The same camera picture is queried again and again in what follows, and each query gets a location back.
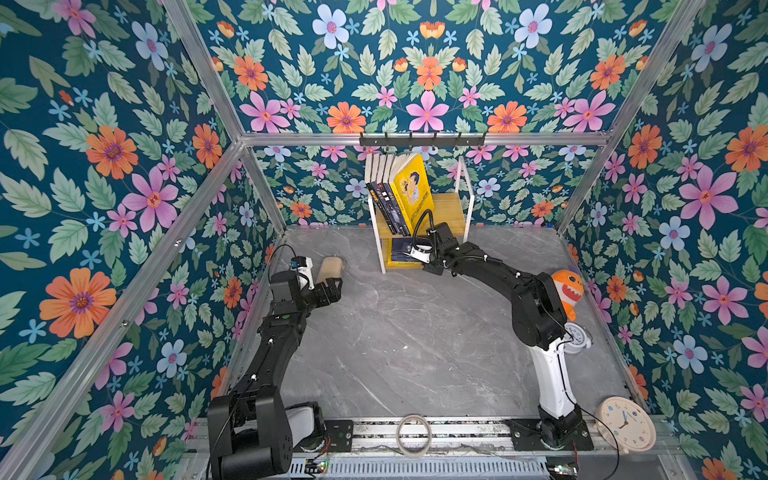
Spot navy book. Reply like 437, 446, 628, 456
387, 238, 419, 264

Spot yellow cartoon cover book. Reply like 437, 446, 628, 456
394, 153, 434, 236

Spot black wolf cover book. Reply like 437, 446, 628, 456
380, 154, 405, 236

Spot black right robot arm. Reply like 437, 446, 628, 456
422, 223, 586, 450

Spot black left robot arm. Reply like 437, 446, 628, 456
207, 270, 343, 479

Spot yellow book in shelf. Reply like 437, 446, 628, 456
383, 238, 422, 270

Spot black book on shelf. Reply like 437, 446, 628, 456
364, 153, 397, 234

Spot orange shark plush toy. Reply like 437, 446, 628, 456
552, 269, 585, 322

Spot clear tape roll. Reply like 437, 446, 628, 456
395, 414, 434, 459

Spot white alarm clock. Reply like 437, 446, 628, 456
563, 322, 593, 355

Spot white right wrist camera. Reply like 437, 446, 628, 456
404, 243, 433, 264

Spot wooden white-frame bookshelf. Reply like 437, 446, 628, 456
368, 158, 475, 273

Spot black hook rail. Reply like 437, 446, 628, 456
358, 132, 486, 149

